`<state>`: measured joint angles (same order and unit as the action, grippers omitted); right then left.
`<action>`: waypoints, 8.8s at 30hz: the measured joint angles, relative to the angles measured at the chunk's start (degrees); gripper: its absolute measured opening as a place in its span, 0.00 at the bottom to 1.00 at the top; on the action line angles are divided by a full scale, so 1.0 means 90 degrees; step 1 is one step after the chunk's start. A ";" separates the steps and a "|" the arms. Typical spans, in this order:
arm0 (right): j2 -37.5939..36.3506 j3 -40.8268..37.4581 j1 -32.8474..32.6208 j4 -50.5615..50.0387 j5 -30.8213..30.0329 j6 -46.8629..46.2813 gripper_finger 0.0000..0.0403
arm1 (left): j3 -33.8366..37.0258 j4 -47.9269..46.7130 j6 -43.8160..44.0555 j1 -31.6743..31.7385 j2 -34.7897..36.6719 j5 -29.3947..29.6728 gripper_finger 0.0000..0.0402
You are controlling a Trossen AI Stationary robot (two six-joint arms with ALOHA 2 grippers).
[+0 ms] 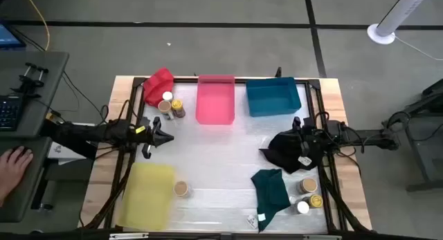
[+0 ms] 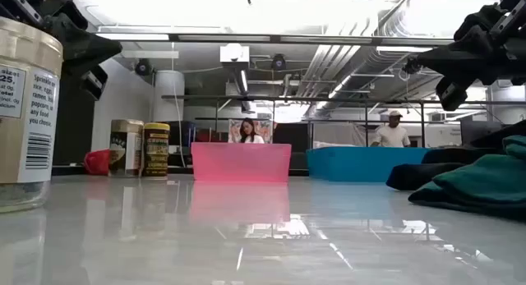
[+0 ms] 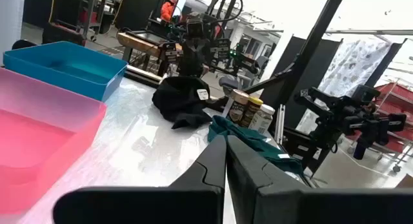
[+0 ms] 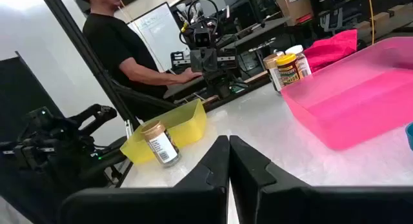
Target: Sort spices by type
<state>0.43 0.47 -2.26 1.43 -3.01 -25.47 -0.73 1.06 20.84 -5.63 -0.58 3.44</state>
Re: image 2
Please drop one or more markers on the spice jar with yellow lid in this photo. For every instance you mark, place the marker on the spice jar with yellow lid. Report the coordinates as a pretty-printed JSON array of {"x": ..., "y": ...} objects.
[{"x": 156, "y": 151}]

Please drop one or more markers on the green cloth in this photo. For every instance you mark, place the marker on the green cloth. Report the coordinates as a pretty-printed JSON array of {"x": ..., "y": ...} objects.
[{"x": 481, "y": 182}]

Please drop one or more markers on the black ceiling spotlight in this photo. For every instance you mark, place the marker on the black ceiling spotlight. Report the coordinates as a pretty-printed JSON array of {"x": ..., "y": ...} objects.
[
  {"x": 278, "y": 62},
  {"x": 144, "y": 67}
]

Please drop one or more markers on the white cylindrical column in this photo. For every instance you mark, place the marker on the white cylindrical column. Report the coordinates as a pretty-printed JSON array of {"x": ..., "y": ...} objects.
[{"x": 166, "y": 96}]

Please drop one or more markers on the black metal railing frame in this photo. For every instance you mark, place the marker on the black metal railing frame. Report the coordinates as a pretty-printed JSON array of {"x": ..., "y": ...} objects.
[{"x": 328, "y": 99}]

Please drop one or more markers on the white camera box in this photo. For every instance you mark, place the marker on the white camera box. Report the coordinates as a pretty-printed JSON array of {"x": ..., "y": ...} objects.
[{"x": 234, "y": 53}]

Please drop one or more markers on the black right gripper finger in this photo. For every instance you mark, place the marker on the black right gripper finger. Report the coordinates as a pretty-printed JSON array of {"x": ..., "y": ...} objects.
[
  {"x": 452, "y": 94},
  {"x": 472, "y": 59}
]

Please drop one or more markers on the colourful poster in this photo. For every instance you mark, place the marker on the colourful poster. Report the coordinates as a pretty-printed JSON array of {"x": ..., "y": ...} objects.
[{"x": 263, "y": 131}]

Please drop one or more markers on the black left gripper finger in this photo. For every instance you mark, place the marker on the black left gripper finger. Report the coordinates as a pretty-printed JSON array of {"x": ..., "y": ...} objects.
[
  {"x": 86, "y": 51},
  {"x": 94, "y": 81}
]

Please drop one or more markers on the grey overhead frame bar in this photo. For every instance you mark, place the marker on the grey overhead frame bar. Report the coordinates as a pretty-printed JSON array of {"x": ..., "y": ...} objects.
[{"x": 271, "y": 39}]

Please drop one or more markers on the red cloth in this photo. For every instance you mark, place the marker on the red cloth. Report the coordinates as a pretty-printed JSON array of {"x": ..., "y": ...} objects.
[{"x": 98, "y": 162}]

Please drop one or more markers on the spice jar with tan lid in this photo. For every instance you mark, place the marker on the spice jar with tan lid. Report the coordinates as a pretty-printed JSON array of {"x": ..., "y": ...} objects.
[
  {"x": 29, "y": 112},
  {"x": 125, "y": 149}
]

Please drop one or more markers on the pink plastic bin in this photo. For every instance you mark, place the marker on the pink plastic bin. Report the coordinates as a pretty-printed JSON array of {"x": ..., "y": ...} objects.
[{"x": 240, "y": 162}]

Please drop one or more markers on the blue plastic bin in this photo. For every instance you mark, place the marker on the blue plastic bin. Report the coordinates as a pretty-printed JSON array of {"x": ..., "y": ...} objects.
[{"x": 361, "y": 164}]

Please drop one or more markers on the person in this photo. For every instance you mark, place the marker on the person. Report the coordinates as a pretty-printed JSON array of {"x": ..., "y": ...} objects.
[
  {"x": 248, "y": 135},
  {"x": 392, "y": 135}
]

